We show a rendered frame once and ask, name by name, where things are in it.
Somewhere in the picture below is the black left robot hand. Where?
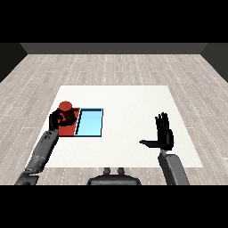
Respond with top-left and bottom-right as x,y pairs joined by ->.
48,108 -> 78,132

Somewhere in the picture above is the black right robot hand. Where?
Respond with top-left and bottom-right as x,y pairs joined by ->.
139,111 -> 175,151

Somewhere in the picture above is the red can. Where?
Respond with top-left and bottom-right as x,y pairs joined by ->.
58,101 -> 75,122

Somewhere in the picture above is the red shallow open box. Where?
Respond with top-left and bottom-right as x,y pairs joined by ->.
57,107 -> 82,137

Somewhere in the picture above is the light blue shallow open box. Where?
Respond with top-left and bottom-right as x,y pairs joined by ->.
73,108 -> 104,138

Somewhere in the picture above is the dark grey robot body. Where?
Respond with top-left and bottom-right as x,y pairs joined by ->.
86,167 -> 143,186

